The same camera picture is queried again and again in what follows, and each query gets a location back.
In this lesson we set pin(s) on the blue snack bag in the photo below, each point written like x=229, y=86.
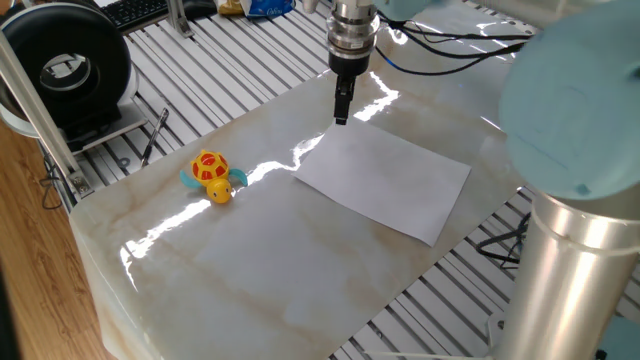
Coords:
x=267, y=7

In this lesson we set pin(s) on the yellow red toy turtle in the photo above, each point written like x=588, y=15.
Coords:
x=210, y=172

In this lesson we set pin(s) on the metal mounting plate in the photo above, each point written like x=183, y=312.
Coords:
x=495, y=330

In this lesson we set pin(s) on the black pen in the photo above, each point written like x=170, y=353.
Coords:
x=154, y=137

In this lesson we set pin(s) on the black round blower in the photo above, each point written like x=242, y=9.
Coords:
x=107, y=55

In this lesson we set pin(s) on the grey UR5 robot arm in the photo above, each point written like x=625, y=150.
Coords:
x=575, y=100

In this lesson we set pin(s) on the black keyboard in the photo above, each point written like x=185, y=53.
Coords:
x=135, y=12

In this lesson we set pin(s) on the grey base plate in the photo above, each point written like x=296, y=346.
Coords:
x=127, y=125

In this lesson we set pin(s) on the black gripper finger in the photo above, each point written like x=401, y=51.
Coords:
x=349, y=95
x=340, y=100

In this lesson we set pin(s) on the yellow snack bag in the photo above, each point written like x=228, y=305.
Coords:
x=231, y=7

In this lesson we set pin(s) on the white paper sheet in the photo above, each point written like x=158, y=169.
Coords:
x=385, y=180

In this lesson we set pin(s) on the black computer mouse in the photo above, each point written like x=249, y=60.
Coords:
x=200, y=9

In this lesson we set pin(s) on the aluminium frame post with bracket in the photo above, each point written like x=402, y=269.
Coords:
x=35, y=110

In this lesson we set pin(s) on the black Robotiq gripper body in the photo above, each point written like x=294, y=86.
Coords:
x=350, y=62

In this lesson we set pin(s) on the short aluminium post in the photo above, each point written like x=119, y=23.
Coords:
x=177, y=20

